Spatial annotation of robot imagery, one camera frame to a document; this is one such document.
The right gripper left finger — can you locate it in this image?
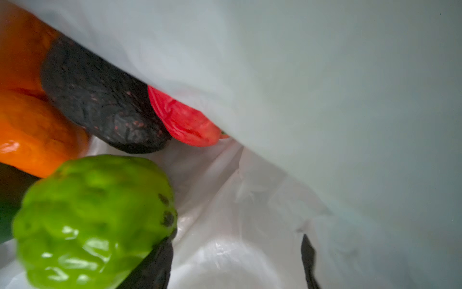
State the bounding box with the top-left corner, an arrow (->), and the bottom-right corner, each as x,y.
116,238 -> 173,289

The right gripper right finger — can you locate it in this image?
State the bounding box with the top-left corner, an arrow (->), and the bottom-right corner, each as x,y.
301,235 -> 321,289

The green custard apple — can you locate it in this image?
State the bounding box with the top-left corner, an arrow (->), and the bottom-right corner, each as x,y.
12,155 -> 178,289

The white plastic bag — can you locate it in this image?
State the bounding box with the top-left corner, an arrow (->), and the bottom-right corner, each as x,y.
19,1 -> 462,289

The dark avocado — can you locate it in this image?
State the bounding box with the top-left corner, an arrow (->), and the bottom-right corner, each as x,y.
40,35 -> 172,154

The orange fruit lower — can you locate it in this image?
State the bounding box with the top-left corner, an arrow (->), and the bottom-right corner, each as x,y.
1,90 -> 89,178

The orange fruit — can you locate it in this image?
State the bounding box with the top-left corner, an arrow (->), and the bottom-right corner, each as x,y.
1,90 -> 89,178
1,1 -> 60,100

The orange fruit upper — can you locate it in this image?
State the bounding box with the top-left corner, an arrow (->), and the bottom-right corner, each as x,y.
1,1 -> 60,100

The red apple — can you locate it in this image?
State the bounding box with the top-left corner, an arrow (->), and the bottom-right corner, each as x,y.
148,86 -> 229,147

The dark green cucumber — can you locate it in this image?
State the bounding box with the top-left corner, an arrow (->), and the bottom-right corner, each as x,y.
1,163 -> 39,243

